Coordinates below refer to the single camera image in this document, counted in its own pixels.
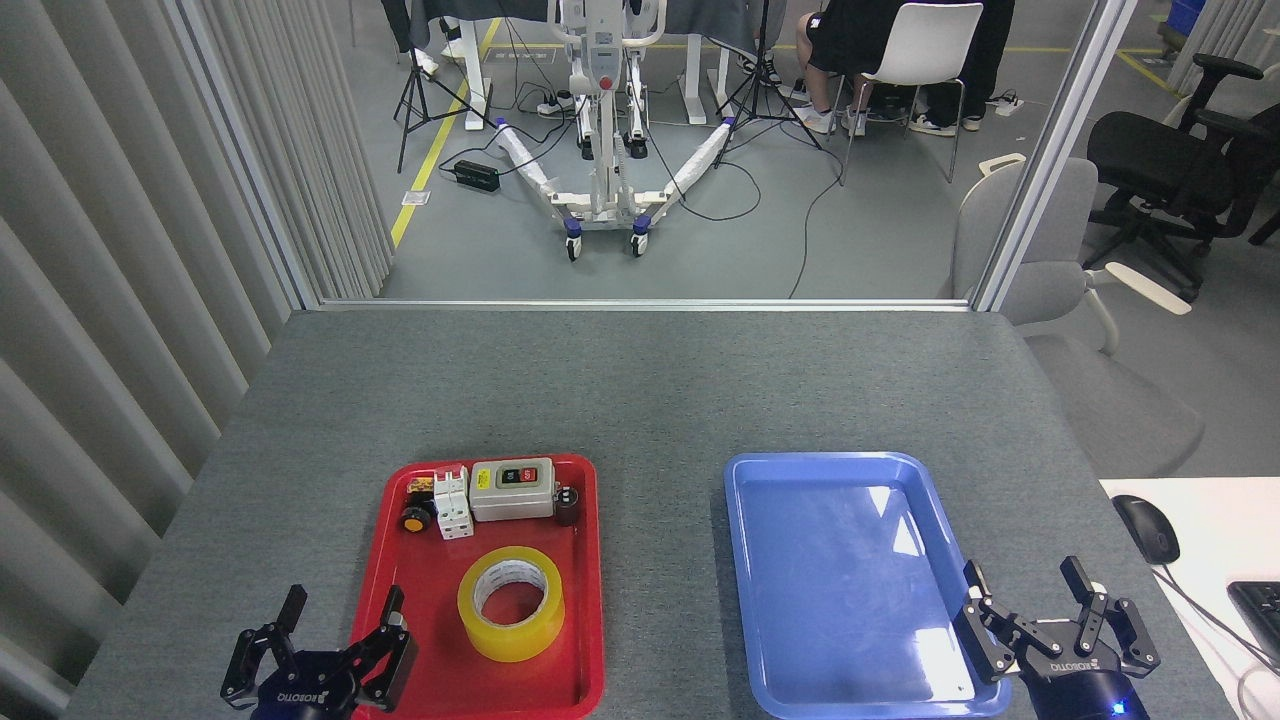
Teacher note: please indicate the black tripod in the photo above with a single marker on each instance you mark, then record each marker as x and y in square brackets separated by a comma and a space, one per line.
[412, 90]
[763, 60]

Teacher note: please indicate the black power adapter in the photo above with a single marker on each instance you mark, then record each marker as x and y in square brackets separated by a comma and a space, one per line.
[476, 176]

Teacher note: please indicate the white circuit breaker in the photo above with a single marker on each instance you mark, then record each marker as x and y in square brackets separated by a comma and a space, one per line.
[453, 510]

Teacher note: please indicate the grey armchair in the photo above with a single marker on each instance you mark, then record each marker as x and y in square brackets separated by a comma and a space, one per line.
[1040, 290]

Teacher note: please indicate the white wheeled stand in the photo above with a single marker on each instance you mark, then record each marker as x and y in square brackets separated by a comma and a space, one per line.
[605, 190]

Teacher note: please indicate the silver frame rail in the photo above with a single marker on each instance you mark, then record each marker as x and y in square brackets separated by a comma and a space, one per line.
[640, 304]

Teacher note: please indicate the grey on-off switch box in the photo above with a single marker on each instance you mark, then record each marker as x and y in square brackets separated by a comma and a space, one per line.
[510, 500]

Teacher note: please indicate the small dark selector switch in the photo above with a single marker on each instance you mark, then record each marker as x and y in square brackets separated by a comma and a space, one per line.
[567, 508]

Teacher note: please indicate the yellow tape roll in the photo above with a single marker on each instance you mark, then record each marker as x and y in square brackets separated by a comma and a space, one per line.
[478, 625]

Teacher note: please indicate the white floor sticker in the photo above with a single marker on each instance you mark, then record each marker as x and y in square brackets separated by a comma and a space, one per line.
[416, 198]

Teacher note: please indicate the red plastic tray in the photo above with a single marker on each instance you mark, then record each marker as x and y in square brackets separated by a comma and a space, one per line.
[580, 600]

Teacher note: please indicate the person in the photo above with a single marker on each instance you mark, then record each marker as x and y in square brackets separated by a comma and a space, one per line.
[990, 50]
[850, 30]
[427, 62]

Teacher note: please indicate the blue bin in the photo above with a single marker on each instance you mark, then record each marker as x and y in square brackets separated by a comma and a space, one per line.
[1187, 20]

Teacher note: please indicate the blue plastic tray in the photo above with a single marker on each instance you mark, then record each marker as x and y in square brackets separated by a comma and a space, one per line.
[840, 580]

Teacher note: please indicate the black computer mouse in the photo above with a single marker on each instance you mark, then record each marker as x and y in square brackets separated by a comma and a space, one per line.
[1147, 528]

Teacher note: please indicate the black office chair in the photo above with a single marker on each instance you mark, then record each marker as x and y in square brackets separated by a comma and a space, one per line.
[1150, 160]

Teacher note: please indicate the black keyboard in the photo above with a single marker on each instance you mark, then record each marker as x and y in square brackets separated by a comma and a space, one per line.
[1262, 615]

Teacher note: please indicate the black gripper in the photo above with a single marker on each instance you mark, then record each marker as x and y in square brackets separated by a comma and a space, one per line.
[300, 690]
[1080, 690]

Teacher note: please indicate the white plastic chair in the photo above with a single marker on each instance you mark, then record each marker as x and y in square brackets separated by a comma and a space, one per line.
[930, 40]

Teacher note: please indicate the white desk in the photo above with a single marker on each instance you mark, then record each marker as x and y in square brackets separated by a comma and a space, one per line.
[1220, 530]

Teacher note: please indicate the silver frame post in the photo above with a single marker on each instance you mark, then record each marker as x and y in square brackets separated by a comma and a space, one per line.
[1050, 150]

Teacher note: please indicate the white power strip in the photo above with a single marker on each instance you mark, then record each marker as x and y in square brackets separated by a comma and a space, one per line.
[1008, 103]

